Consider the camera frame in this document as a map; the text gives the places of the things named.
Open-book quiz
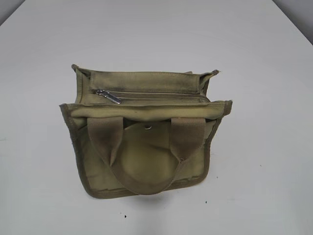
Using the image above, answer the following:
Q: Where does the yellow canvas tote bag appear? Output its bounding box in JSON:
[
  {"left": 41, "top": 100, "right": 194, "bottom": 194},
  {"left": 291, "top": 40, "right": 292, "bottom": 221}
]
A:
[{"left": 60, "top": 65, "right": 232, "bottom": 199}]

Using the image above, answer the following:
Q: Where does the silver metal zipper pull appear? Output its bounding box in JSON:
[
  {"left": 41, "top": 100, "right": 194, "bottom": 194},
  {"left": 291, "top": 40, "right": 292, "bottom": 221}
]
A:
[{"left": 95, "top": 90, "right": 122, "bottom": 104}]

